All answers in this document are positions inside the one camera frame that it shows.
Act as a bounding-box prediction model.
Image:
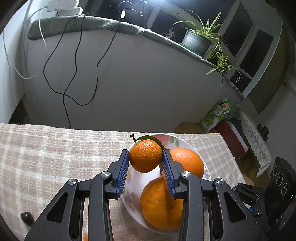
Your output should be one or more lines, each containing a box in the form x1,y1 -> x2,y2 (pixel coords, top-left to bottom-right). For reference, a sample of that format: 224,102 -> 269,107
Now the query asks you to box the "green printed bag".
200,98 -> 232,133

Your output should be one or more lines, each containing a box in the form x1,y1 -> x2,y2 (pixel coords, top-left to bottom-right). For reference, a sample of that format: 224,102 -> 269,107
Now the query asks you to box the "white charger block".
55,7 -> 83,17

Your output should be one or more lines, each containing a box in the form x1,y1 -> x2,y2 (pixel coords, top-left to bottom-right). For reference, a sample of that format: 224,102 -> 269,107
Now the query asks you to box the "white window frame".
148,0 -> 285,98

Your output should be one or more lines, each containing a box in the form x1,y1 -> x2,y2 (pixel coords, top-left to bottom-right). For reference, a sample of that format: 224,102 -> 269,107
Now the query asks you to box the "beige checked cloth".
0,123 -> 247,241

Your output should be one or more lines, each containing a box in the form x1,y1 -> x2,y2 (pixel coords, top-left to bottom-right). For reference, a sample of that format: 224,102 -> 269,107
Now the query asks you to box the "black power cable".
43,14 -> 87,129

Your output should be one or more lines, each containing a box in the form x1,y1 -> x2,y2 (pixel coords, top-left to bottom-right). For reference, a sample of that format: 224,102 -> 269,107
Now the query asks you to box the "floral white plate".
120,133 -> 212,232

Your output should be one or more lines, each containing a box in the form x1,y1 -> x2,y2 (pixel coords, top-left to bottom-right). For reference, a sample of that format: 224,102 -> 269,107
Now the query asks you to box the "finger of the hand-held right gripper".
232,183 -> 265,216

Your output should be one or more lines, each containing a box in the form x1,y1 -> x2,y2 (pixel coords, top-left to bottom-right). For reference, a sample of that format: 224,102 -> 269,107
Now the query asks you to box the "white cabinet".
0,14 -> 29,123

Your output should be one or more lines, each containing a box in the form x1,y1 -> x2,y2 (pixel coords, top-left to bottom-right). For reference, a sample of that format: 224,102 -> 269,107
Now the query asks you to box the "medium orange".
140,176 -> 184,230

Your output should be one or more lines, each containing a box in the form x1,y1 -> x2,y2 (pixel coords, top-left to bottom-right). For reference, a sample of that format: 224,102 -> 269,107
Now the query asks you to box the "thin white cable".
3,30 -> 42,80

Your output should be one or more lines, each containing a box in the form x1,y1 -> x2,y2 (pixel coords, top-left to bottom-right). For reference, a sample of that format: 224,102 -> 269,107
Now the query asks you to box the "large navel orange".
168,148 -> 205,179

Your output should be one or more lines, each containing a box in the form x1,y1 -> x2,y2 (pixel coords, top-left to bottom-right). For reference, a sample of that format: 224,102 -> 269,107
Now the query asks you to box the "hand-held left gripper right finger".
162,149 -> 270,241

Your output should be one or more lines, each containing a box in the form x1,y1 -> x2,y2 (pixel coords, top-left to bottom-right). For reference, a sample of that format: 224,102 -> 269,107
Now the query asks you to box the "mandarin with stem and leaf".
129,133 -> 167,173

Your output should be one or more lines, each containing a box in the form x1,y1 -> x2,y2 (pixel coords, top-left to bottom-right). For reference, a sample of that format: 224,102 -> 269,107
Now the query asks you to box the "white lace cloth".
238,109 -> 272,171

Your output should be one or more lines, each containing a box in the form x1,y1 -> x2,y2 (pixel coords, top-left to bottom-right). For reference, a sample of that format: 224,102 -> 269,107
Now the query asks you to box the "white power cord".
38,6 -> 48,50

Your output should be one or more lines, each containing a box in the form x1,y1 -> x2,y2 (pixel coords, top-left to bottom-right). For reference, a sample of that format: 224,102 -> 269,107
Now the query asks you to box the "white power strip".
46,0 -> 79,12

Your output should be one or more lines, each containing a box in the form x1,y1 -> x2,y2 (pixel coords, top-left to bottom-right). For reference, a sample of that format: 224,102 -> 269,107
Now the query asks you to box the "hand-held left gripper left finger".
24,149 -> 130,241

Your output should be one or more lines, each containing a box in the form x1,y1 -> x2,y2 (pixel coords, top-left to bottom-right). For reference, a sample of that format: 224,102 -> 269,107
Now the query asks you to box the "dark brown date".
20,212 -> 35,226

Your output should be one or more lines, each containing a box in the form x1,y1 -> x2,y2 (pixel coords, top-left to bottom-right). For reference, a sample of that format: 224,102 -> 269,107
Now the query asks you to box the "potted spider plant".
173,10 -> 242,88

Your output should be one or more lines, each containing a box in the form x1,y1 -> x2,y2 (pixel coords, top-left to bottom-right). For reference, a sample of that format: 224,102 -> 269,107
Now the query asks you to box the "black cable with controller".
63,1 -> 148,106

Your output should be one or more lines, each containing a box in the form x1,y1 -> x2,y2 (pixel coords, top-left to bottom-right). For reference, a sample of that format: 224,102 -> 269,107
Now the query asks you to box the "small purple flower plant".
165,28 -> 176,41

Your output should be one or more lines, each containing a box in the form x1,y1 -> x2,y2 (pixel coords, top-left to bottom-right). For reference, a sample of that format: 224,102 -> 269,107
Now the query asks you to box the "small black device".
256,124 -> 270,142

